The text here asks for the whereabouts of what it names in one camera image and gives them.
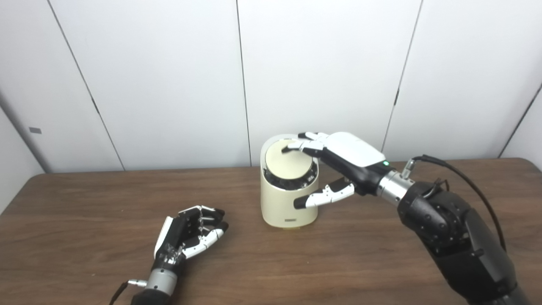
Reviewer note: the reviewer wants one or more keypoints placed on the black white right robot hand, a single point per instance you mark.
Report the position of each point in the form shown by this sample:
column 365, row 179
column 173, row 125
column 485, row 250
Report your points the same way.
column 351, row 152

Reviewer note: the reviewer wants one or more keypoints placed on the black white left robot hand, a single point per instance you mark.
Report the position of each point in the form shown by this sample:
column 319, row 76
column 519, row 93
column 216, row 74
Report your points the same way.
column 173, row 237

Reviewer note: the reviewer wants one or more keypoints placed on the round cream bin lid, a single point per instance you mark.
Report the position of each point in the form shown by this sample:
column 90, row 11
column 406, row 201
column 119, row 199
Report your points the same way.
column 288, row 165

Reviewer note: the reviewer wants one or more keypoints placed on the cream-colored bin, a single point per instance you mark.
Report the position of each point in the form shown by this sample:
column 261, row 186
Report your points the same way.
column 279, row 207

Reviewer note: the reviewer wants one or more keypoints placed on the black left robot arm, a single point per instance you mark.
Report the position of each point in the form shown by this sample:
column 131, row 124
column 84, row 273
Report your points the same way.
column 159, row 286

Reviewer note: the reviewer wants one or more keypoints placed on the small gray wall label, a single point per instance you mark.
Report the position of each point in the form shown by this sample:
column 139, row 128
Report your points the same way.
column 35, row 130

